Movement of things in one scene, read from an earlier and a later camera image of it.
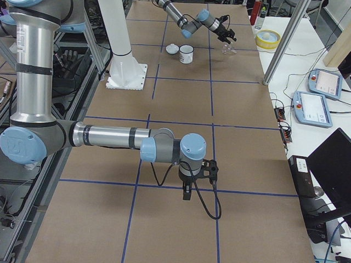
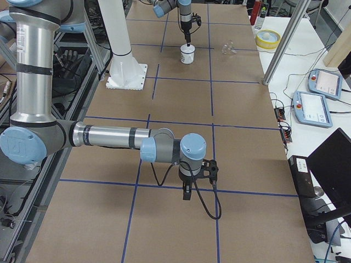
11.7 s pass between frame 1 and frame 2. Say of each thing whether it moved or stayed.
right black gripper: stayed
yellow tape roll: stayed
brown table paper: stayed
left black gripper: moved
